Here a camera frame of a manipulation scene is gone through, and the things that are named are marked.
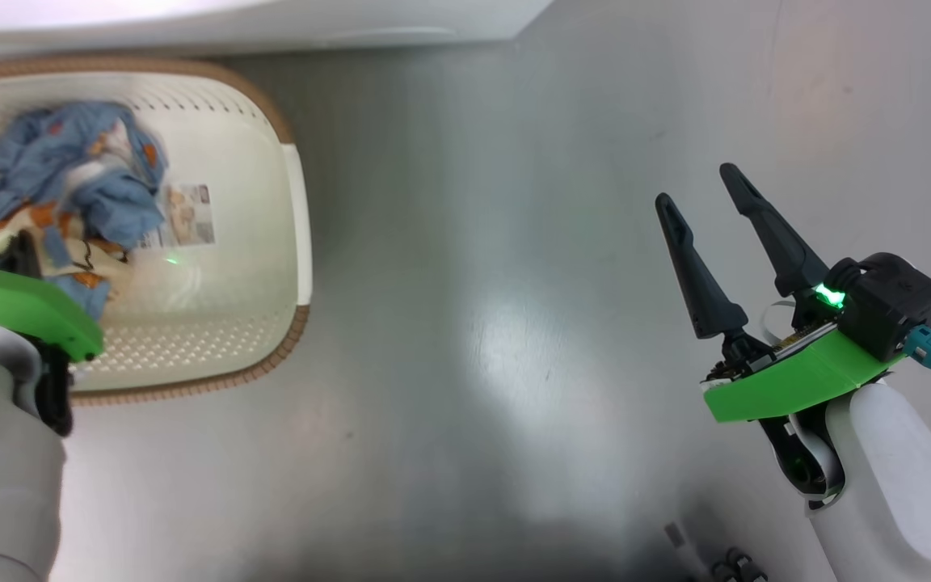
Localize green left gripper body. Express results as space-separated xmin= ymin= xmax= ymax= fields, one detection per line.
xmin=0 ymin=271 xmax=104 ymax=362

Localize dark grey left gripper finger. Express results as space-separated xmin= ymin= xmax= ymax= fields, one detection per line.
xmin=1 ymin=230 xmax=46 ymax=277

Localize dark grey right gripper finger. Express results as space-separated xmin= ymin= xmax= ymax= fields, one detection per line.
xmin=718 ymin=163 xmax=830 ymax=297
xmin=655 ymin=192 xmax=749 ymax=340

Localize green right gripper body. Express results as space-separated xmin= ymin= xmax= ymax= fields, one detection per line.
xmin=701 ymin=319 xmax=911 ymax=423

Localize blue cartoon print garment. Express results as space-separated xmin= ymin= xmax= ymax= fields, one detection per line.
xmin=0 ymin=99 xmax=169 ymax=320

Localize white front-load washing machine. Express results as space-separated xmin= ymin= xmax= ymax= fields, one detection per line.
xmin=0 ymin=0 xmax=555 ymax=61

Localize paper label in basket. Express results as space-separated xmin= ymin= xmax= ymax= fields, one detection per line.
xmin=146 ymin=184 xmax=216 ymax=248

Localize cream perforated laundry basket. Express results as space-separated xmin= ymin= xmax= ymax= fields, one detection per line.
xmin=0 ymin=57 xmax=313 ymax=405

